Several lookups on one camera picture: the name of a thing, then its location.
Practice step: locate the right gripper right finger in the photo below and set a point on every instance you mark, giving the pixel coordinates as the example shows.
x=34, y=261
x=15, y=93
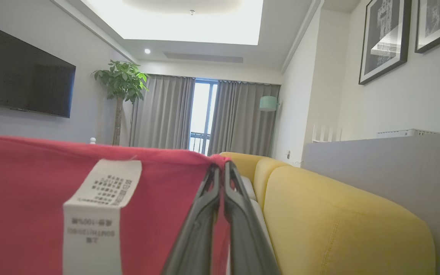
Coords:
x=243, y=236

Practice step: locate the white slatted chair back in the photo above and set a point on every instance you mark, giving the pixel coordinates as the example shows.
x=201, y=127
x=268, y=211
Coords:
x=325, y=133

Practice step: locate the green potted tree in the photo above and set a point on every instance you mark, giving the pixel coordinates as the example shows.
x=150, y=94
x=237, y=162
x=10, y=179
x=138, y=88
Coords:
x=122, y=80

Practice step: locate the black wall television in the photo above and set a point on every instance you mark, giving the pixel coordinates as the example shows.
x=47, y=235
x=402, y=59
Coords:
x=21, y=76

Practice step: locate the red garment with white band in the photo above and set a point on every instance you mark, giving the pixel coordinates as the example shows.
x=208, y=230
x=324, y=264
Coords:
x=33, y=191

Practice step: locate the large black framed picture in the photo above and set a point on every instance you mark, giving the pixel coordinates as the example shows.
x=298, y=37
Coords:
x=384, y=38

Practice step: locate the balcony glass door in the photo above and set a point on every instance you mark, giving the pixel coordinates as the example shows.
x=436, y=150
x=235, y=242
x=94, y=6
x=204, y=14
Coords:
x=201, y=114

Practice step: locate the white appliance with grille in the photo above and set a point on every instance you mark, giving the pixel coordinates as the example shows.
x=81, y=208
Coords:
x=405, y=133

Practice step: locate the ceiling air vent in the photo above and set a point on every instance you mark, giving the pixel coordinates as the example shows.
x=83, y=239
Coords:
x=204, y=57

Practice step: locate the grey curtain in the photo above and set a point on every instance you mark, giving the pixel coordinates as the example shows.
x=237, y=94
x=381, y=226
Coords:
x=243, y=122
x=162, y=110

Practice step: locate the grey partition panel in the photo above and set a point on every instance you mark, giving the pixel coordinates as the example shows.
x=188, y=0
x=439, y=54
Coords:
x=395, y=172

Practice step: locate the small grey sofa seat cushion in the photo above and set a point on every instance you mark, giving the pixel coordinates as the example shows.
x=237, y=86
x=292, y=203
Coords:
x=248, y=189

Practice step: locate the yellow sofa back cushion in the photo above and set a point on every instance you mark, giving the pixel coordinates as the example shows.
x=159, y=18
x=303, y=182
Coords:
x=338, y=229
x=267, y=175
x=243, y=162

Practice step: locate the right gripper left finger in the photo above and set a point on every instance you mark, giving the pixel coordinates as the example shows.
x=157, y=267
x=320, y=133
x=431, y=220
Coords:
x=201, y=229

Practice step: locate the mint shade floor lamp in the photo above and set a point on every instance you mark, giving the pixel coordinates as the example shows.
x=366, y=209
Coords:
x=267, y=103

